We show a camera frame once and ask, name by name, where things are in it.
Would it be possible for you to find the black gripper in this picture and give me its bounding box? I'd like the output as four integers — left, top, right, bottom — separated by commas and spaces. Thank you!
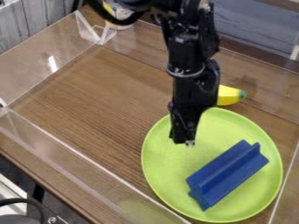
168, 59, 220, 147

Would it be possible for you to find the yellow toy banana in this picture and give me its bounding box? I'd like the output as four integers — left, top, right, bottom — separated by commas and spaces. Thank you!
217, 85, 247, 106

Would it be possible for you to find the blue plastic block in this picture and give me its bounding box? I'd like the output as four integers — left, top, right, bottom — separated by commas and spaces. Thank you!
185, 140, 268, 211

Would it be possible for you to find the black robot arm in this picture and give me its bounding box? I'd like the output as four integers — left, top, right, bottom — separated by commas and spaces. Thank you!
86, 0, 220, 146

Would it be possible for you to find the green round plate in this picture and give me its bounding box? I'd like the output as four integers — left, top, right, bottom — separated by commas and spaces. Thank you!
141, 108, 283, 223

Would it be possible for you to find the white yellow can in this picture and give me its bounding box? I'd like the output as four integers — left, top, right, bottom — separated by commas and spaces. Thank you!
102, 0, 133, 20

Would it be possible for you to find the clear acrylic corner bracket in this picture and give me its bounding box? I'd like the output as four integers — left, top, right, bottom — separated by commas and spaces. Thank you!
74, 10, 117, 46

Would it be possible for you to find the clear acrylic enclosure wall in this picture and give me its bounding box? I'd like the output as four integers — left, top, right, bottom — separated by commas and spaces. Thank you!
0, 16, 299, 224

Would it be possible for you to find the black cable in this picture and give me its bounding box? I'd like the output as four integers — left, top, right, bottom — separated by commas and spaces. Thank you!
0, 197, 48, 224

